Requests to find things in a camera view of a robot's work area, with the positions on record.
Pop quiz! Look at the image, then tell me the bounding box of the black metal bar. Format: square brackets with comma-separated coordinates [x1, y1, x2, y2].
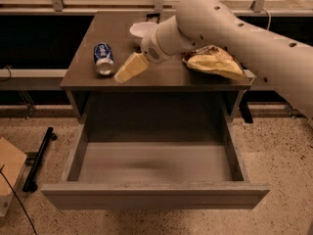
[22, 126, 57, 192]

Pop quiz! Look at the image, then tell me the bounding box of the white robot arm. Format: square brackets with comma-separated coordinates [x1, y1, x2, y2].
[114, 0, 313, 118]

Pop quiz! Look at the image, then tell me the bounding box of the white hanging cable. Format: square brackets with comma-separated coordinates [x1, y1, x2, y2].
[263, 8, 272, 31]

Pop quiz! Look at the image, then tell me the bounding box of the white ceramic bowl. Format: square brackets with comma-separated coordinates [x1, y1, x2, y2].
[129, 22, 157, 38]

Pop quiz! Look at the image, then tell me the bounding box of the blue pepsi can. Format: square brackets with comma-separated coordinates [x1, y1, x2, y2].
[94, 42, 115, 75]

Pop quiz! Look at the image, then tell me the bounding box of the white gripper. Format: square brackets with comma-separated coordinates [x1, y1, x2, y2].
[114, 28, 170, 83]

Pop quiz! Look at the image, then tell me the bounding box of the black floor cable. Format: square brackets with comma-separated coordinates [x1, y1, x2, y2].
[0, 164, 39, 235]

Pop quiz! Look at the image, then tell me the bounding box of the grey cabinet with top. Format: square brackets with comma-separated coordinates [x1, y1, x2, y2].
[61, 12, 249, 142]

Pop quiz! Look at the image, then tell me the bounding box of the open grey top drawer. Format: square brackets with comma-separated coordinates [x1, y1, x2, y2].
[42, 117, 269, 210]

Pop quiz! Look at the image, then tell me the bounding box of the brown yellow chip bag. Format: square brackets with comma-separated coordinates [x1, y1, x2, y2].
[183, 45, 245, 79]

